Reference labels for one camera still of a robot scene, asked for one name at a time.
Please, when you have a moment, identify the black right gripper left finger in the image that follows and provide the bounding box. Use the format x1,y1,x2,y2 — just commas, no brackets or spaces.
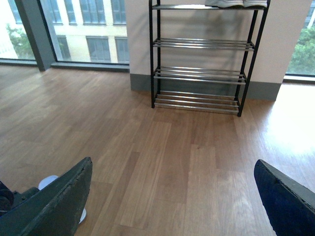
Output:
0,157,93,236

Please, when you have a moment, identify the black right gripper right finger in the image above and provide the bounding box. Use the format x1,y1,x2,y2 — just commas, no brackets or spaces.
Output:
254,159,315,236

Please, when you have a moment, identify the light blue slipper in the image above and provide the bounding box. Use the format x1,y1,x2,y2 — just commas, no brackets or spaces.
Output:
38,175,87,224

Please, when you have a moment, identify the grey knit sneaker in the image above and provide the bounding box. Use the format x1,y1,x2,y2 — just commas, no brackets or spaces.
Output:
243,0,268,8
205,0,244,8

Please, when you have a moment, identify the black metal shoe rack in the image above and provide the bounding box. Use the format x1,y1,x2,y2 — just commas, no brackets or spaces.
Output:
149,1,270,117

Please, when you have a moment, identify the dark wheeled base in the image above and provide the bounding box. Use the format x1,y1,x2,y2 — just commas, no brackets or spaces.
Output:
0,182,39,216

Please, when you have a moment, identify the dark window frame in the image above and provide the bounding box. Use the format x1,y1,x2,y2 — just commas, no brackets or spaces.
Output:
0,0,129,71

